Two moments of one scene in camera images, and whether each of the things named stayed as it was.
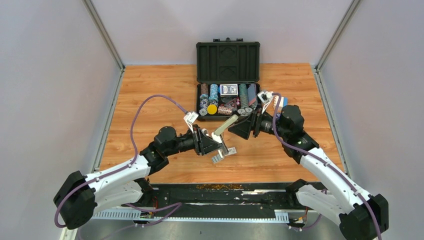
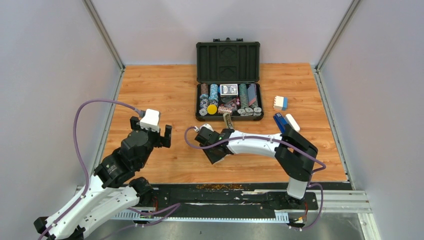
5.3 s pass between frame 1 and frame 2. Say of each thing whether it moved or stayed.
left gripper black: moved
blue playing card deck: stayed
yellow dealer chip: stayed
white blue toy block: stayed
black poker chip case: stayed
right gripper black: moved
